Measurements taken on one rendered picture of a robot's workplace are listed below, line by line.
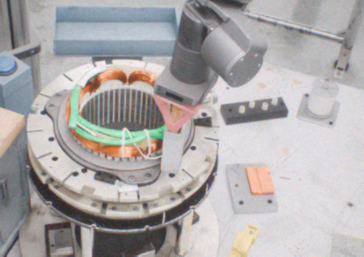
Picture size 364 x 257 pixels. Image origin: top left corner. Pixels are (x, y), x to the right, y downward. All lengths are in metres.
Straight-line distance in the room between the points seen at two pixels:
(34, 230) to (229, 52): 0.69
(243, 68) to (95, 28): 0.66
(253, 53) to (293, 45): 2.29
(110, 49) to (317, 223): 0.55
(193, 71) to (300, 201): 0.65
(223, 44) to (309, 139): 0.82
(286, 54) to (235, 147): 1.54
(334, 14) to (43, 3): 1.29
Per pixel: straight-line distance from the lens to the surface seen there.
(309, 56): 3.17
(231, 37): 0.93
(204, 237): 1.47
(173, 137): 1.11
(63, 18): 1.55
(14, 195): 1.41
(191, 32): 0.96
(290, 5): 3.43
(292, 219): 1.55
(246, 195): 1.55
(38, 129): 1.23
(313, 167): 1.66
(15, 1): 1.58
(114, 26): 1.54
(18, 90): 1.45
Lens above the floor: 1.99
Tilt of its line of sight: 46 degrees down
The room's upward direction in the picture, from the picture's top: 6 degrees clockwise
